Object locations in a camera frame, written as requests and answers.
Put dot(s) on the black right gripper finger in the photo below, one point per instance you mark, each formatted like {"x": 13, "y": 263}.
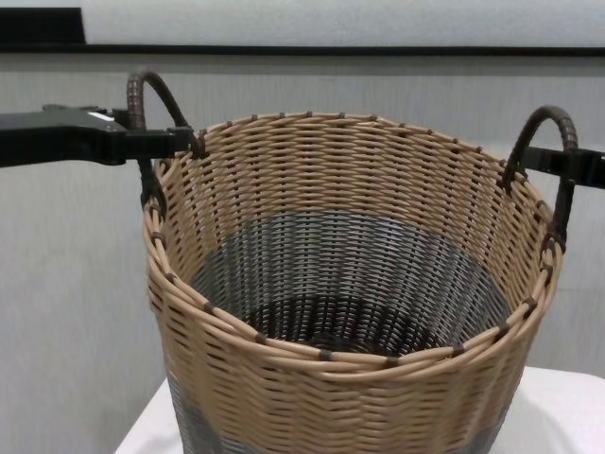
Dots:
{"x": 543, "y": 161}

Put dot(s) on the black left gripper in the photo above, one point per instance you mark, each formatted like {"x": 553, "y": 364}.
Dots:
{"x": 57, "y": 137}

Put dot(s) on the tan and grey wicker basket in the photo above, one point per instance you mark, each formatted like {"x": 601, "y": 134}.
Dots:
{"x": 331, "y": 397}

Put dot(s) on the white rounded square stand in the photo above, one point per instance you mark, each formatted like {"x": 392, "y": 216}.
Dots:
{"x": 567, "y": 416}

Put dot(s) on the black horizontal wall rail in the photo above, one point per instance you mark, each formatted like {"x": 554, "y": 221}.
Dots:
{"x": 331, "y": 49}

